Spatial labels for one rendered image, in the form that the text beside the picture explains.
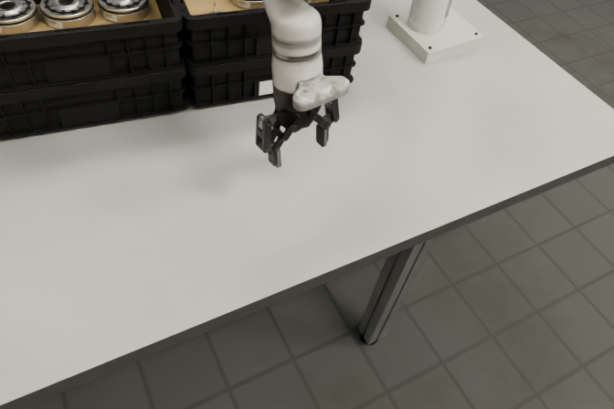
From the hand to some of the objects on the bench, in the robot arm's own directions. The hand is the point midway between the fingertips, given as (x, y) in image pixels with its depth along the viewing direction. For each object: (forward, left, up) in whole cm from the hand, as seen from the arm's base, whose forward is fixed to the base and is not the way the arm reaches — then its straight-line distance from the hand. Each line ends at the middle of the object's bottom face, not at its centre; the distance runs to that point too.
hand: (299, 152), depth 88 cm
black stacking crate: (+34, -45, -14) cm, 58 cm away
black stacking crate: (-6, -46, -17) cm, 49 cm away
